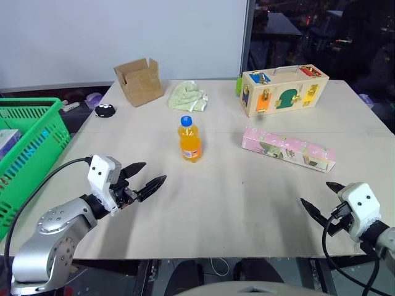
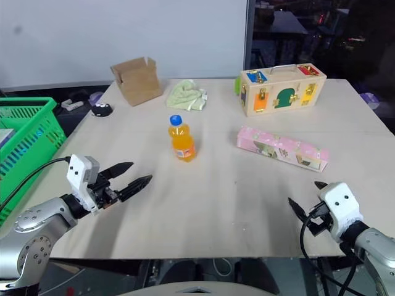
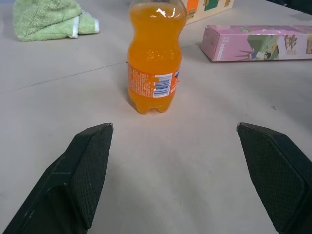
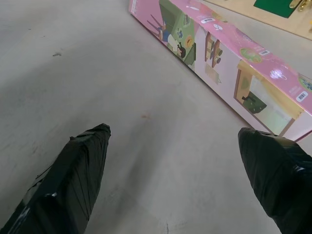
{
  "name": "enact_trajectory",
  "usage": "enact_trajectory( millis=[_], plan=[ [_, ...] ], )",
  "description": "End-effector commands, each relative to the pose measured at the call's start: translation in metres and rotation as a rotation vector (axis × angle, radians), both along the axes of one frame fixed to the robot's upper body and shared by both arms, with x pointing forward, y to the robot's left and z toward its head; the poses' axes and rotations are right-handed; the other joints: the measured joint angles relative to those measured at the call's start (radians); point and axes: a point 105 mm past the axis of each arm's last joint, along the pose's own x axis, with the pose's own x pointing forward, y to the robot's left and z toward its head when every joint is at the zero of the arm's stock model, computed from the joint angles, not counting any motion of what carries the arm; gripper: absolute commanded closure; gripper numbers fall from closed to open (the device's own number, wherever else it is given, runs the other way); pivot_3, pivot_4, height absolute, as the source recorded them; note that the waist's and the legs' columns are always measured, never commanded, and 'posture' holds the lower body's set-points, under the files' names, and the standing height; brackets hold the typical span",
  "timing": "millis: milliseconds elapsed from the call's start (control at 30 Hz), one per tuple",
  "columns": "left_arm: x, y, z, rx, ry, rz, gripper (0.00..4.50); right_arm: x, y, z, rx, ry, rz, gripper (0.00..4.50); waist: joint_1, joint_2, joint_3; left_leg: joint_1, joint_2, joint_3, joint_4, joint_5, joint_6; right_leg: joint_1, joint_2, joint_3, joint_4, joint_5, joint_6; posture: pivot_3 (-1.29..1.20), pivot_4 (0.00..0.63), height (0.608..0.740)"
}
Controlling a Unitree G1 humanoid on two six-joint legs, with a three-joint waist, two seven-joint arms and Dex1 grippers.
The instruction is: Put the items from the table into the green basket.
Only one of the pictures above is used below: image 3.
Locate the orange soda plastic bottle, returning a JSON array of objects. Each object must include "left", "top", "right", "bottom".
[{"left": 126, "top": 0, "right": 188, "bottom": 115}]

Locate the green folded towel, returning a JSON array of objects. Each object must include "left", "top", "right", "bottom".
[{"left": 12, "top": 0, "right": 100, "bottom": 42}]

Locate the pink illustrated carton box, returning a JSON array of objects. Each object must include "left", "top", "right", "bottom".
[{"left": 200, "top": 24, "right": 312, "bottom": 63}]

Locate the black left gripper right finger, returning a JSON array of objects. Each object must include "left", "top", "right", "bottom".
[{"left": 236, "top": 122, "right": 312, "bottom": 234}]

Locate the cream box with coloured squares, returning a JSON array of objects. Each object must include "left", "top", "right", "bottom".
[{"left": 184, "top": 0, "right": 235, "bottom": 26}]

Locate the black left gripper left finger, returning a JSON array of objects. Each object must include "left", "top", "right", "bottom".
[{"left": 0, "top": 122, "right": 114, "bottom": 234}]

